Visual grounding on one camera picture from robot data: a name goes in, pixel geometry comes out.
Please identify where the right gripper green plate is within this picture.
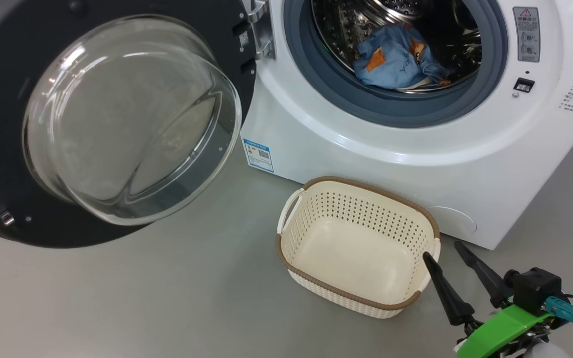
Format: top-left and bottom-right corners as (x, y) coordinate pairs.
(422, 241), (552, 358)

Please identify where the cream perforated laundry basket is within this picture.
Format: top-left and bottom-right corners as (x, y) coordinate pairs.
(275, 175), (442, 319)

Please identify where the white washing machine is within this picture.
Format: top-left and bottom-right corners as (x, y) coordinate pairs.
(239, 0), (573, 251)

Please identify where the grey rubber door seal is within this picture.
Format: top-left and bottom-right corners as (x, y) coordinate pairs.
(283, 0), (509, 129)

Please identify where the steel washing drum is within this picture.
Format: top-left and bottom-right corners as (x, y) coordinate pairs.
(310, 0), (483, 94)

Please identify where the metal door hinge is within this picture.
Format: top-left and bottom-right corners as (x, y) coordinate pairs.
(243, 0), (277, 61)

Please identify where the round white filter cover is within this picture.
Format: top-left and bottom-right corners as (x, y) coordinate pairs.
(425, 206), (478, 235)

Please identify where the blue energy label sticker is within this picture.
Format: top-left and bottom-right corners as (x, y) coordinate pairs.
(242, 138), (275, 174)

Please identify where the grey warning label sticker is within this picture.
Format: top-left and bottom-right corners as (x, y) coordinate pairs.
(512, 6), (541, 63)

